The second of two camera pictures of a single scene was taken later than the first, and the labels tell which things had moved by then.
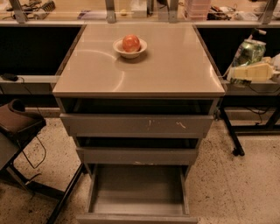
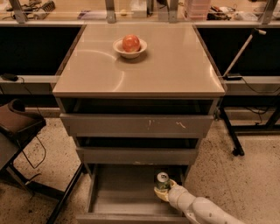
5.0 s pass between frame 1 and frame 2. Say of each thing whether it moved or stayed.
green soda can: moved
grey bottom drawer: stayed
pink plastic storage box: stayed
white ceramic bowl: stayed
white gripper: moved
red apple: stayed
